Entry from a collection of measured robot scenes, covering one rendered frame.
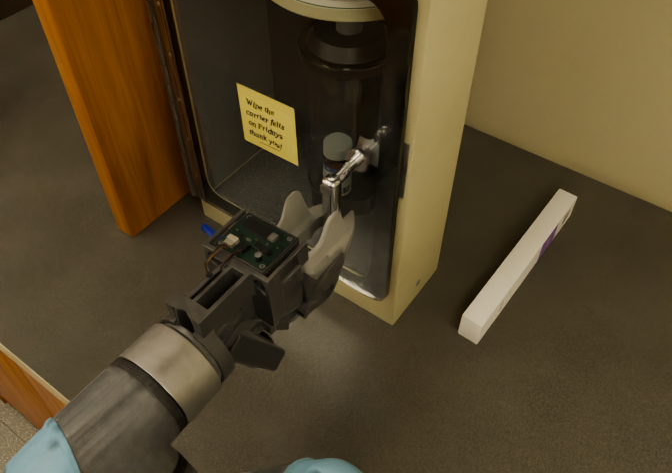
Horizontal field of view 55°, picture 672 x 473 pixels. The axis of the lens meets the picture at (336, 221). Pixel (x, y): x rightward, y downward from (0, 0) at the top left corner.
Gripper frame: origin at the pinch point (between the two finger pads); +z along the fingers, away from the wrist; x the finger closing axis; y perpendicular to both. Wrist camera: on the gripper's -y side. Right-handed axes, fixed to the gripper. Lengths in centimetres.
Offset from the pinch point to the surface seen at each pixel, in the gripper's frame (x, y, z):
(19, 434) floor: 87, -112, -25
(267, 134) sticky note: 11.4, 3.5, 3.6
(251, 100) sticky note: 13.1, 7.2, 3.6
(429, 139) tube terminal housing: -5.6, 7.8, 7.7
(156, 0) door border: 24.7, 14.9, 3.6
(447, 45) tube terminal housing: -5.9, 17.4, 8.6
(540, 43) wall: -1.8, -3.6, 47.7
